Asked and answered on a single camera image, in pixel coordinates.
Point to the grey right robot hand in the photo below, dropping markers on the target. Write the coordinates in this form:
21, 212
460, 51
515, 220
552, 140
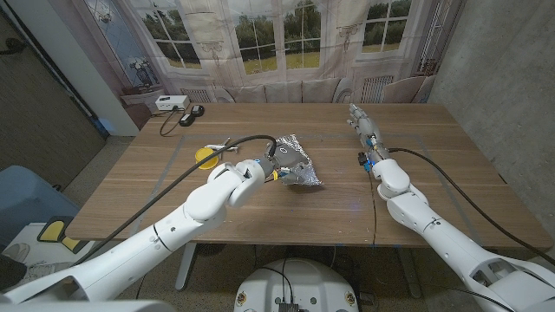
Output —
368, 130

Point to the black power adapter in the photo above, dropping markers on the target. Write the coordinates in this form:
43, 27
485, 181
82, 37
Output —
197, 110
186, 120

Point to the blue chair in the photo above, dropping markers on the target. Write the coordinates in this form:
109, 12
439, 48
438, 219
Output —
26, 199

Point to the printed window backdrop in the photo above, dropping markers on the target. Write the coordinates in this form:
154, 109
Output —
277, 47

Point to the white power strip box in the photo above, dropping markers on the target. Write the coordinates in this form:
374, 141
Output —
171, 102

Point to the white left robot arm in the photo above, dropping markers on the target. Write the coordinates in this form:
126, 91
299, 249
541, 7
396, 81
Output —
173, 225

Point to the grey table leg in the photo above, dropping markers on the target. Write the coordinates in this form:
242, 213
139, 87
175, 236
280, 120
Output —
409, 273
186, 266

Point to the yellow cup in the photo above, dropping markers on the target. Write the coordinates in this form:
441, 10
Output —
207, 159

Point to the aluminum foil sheet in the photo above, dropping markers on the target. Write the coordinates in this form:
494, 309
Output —
313, 177

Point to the yellow black foot pedal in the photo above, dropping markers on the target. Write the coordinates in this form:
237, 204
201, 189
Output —
74, 245
54, 229

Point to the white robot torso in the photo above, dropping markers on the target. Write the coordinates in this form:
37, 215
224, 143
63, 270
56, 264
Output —
295, 284

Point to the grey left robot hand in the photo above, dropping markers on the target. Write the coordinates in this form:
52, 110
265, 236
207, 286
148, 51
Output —
288, 160

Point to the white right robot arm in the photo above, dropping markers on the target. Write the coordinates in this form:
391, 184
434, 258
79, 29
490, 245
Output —
433, 225

